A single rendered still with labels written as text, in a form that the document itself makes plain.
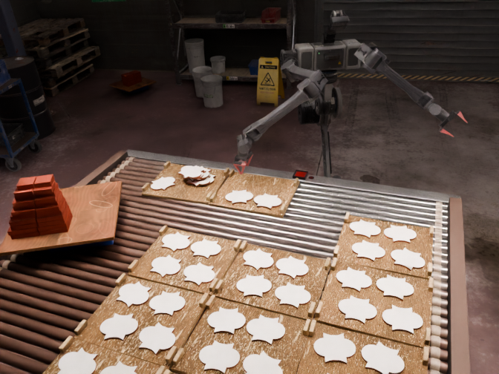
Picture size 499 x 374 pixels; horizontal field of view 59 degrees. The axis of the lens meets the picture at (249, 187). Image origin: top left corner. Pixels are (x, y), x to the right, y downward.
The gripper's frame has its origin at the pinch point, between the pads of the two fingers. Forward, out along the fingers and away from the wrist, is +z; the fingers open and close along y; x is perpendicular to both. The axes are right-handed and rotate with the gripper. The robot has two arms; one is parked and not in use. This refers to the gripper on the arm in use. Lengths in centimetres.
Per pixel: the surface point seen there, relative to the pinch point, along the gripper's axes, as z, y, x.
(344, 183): 11, 17, -54
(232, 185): 8.9, -4.9, 6.1
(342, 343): 9, -95, -72
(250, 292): 9, -81, -32
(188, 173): 1.9, -9.6, 30.0
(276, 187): 9.0, -0.5, -18.9
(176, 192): 8.8, -20.5, 33.5
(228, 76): 83, 393, 177
